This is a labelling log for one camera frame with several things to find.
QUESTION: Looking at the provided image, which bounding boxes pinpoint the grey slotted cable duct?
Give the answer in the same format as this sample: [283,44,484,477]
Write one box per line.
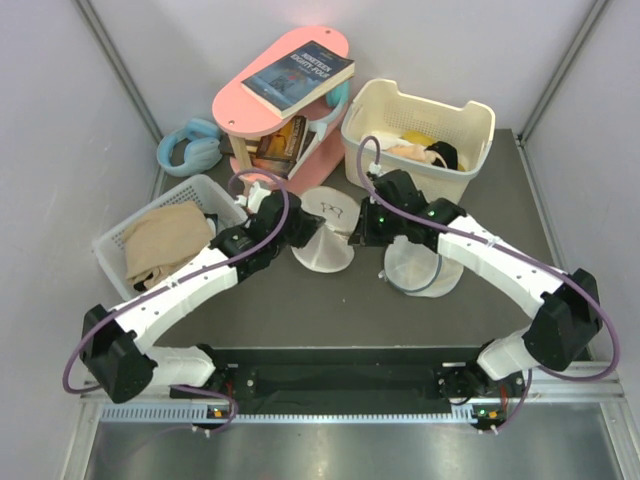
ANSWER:
[100,403,504,426]

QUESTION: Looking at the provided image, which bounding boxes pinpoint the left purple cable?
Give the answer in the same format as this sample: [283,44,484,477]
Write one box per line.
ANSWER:
[61,169,291,437]

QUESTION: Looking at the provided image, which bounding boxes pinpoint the beige folded cloth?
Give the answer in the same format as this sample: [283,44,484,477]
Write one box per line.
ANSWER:
[123,201,215,291]

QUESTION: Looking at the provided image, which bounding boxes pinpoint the white plastic perforated basket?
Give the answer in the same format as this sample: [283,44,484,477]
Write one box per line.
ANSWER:
[93,174,246,300]

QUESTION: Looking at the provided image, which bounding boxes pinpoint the purple cable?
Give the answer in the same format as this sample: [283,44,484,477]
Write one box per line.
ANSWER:
[61,169,291,437]
[358,135,621,437]

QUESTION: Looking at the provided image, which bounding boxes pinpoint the cream plastic laundry basket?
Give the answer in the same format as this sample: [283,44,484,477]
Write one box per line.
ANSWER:
[341,78,495,203]

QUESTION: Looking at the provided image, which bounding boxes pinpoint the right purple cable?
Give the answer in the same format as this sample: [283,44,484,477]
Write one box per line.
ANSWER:
[358,135,621,437]

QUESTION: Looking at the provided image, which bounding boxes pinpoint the brown orange book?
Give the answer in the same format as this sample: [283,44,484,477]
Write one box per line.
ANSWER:
[250,115,315,180]

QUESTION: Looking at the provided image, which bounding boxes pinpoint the grey trim mesh laundry bag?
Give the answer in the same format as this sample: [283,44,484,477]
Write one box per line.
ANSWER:
[379,236,464,298]

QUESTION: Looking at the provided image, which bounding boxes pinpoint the beige trim mesh laundry bag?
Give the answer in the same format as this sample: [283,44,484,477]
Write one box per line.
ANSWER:
[292,186,360,274]

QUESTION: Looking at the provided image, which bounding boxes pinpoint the clothes pile in cream basket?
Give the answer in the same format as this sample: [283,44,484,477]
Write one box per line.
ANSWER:
[362,130,467,172]

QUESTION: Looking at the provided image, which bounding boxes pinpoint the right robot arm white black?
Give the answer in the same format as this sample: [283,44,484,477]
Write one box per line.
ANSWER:
[348,166,603,397]

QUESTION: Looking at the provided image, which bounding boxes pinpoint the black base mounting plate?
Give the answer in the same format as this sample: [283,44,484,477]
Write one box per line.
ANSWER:
[169,344,531,401]

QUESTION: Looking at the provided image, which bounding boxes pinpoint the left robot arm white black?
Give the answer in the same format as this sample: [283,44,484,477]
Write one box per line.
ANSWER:
[79,191,325,404]

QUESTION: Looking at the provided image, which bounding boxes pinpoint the blue headphones on floor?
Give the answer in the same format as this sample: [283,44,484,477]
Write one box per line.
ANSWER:
[156,118,222,178]

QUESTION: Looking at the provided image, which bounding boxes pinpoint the pink two-tier shelf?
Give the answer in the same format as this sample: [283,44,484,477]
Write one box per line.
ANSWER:
[211,25,351,196]

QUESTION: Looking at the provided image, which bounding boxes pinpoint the dark blue paperback book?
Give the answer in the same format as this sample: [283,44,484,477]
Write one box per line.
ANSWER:
[241,41,355,119]

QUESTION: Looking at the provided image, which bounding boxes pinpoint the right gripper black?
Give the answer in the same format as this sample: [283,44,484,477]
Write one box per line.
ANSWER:
[351,197,406,247]

